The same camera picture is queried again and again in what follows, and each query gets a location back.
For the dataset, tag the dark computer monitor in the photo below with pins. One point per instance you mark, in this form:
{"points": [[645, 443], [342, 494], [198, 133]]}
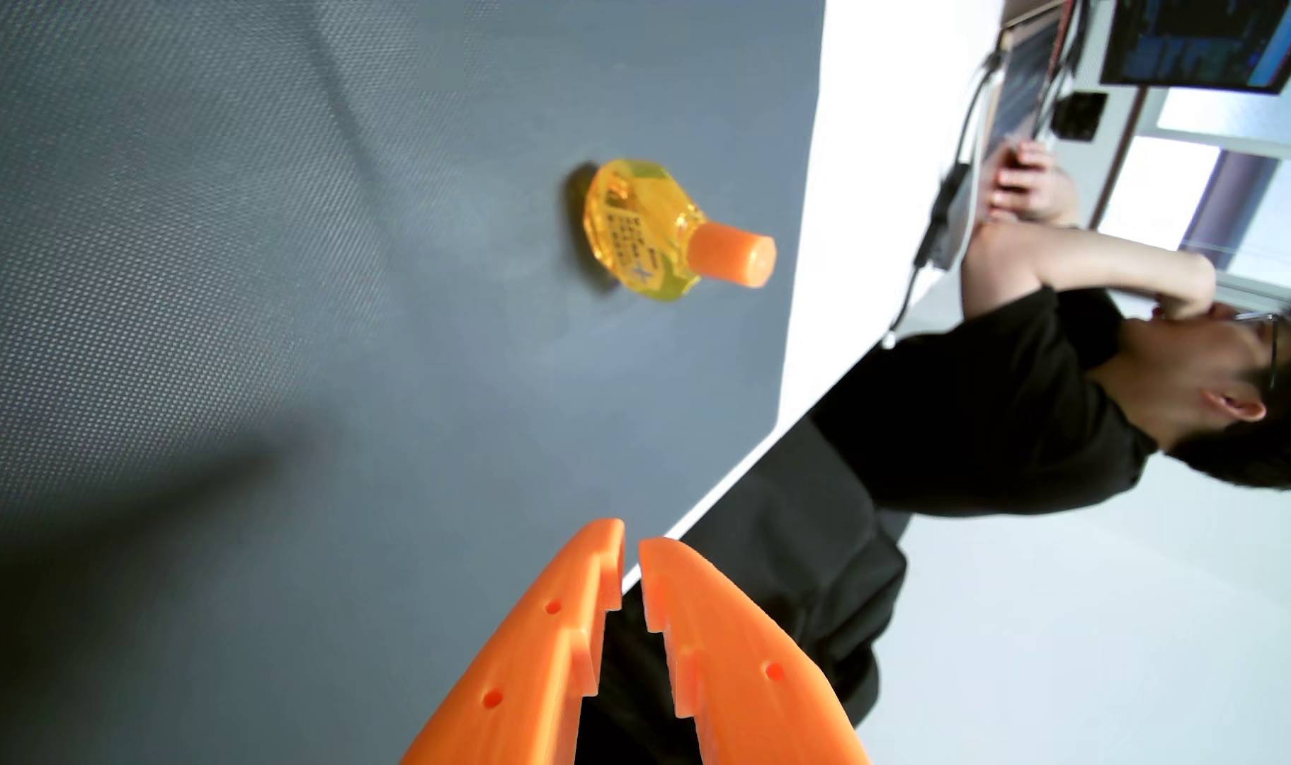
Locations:
{"points": [[1198, 42]]}

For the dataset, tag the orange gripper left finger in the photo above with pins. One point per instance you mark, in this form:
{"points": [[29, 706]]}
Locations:
{"points": [[523, 669]]}

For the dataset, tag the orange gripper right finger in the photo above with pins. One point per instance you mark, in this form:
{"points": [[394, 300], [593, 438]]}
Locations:
{"points": [[741, 680]]}

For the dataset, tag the black bag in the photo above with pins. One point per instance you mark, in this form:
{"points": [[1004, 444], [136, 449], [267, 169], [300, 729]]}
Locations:
{"points": [[804, 552]]}

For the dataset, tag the grey textured mat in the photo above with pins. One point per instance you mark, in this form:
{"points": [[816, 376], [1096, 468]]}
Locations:
{"points": [[231, 319]]}

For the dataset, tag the yellow eyedrops bottle orange cap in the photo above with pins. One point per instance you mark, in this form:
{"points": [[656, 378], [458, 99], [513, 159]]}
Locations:
{"points": [[640, 229]]}

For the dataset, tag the small black box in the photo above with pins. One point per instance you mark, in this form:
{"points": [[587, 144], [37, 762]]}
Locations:
{"points": [[1079, 115]]}

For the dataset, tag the person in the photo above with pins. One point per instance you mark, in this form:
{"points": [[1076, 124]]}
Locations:
{"points": [[985, 425]]}

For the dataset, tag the person's hand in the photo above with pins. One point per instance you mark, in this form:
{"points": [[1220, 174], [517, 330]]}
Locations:
{"points": [[1033, 189]]}

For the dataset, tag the grey laptop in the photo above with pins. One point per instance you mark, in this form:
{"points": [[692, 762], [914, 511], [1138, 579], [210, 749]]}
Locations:
{"points": [[1022, 80]]}

